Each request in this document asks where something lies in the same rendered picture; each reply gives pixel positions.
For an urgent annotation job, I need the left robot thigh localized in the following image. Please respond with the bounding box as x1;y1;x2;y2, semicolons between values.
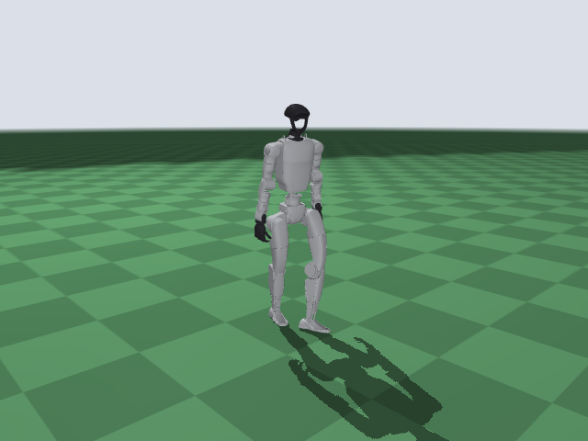
301;208;327;278

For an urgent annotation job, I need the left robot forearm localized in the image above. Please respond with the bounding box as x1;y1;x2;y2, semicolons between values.
311;181;322;209

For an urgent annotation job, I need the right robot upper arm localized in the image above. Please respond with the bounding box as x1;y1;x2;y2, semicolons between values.
262;141;283;190

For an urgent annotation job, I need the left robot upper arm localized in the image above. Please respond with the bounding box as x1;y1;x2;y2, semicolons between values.
310;139;323;183

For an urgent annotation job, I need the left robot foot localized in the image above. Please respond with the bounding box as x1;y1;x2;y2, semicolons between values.
299;318;331;333

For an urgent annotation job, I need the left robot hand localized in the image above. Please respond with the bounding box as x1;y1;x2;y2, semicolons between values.
312;203;322;216

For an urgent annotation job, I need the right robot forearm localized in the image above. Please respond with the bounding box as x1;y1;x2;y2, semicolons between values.
254;178;271;221

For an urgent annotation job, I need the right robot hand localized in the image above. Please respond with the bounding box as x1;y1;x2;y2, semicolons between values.
254;214;271;243

